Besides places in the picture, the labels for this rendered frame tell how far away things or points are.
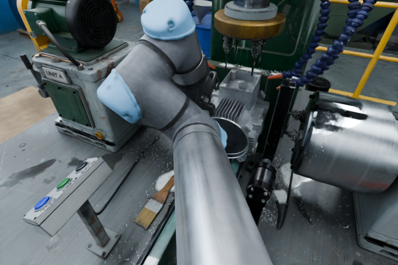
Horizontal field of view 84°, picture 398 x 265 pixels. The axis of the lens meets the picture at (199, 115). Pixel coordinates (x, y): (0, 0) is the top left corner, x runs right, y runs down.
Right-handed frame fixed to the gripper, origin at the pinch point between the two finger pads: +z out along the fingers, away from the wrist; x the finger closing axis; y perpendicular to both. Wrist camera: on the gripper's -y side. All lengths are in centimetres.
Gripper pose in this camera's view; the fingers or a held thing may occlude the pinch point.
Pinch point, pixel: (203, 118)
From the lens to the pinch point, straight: 62.9
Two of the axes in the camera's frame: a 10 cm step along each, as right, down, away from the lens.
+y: 3.5, -8.8, 3.2
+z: 2.0, 4.0, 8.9
